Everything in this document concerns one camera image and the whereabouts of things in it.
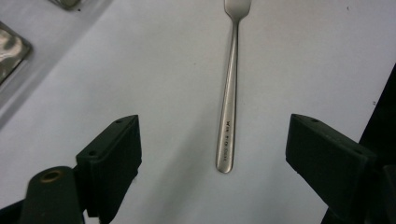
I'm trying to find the white table cover sheet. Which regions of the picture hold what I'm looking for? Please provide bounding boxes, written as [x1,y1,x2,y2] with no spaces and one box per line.
[0,0,396,224]

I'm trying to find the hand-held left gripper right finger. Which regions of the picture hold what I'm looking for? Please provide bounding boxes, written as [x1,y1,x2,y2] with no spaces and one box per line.
[285,113,380,224]

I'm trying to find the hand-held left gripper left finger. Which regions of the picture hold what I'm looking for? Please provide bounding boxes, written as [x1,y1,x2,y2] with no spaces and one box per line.
[76,114,143,224]

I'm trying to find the metal fork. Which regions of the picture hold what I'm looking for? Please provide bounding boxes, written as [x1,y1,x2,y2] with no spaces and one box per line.
[215,0,252,175]

